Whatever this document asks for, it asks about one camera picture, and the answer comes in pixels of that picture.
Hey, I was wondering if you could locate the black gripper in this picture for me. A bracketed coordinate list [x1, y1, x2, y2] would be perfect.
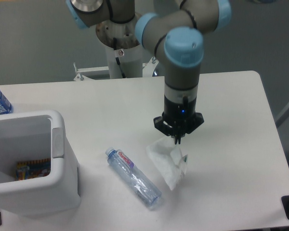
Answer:
[153, 96, 204, 145]

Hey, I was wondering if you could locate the white plastic wrapper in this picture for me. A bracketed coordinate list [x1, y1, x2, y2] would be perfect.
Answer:
[146, 137, 188, 190]

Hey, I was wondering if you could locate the clear plastic bottle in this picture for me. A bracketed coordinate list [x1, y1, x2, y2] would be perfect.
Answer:
[105, 147, 162, 208]

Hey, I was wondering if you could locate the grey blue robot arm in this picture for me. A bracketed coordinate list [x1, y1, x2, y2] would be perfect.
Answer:
[66, 0, 232, 144]

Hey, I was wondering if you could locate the white plastic trash can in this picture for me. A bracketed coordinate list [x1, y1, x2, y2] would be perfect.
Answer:
[0, 110, 81, 216]

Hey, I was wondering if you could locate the colourful snack wrapper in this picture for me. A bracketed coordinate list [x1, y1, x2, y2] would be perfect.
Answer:
[15, 158, 51, 181]

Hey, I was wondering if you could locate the white metal frame bracket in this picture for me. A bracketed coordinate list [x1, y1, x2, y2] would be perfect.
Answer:
[73, 57, 159, 81]

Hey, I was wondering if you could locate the black cable on pedestal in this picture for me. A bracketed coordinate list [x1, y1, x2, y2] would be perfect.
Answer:
[112, 37, 126, 79]

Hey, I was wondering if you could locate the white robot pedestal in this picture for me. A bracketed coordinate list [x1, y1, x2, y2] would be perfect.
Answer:
[95, 13, 143, 79]

